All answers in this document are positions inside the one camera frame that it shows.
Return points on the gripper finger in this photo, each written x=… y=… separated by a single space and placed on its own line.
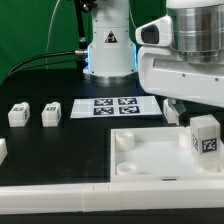
x=177 y=106

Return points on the white front fence bar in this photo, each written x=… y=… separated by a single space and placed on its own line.
x=111 y=197

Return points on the white sheet with markers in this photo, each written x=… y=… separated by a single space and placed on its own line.
x=115 y=107

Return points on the white left fence block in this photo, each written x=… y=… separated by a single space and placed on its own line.
x=3 y=150

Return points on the white square tabletop part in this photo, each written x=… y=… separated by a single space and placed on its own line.
x=156 y=154

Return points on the black camera pole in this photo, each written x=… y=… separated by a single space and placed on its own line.
x=80 y=30

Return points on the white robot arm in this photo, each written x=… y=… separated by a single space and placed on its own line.
x=179 y=56

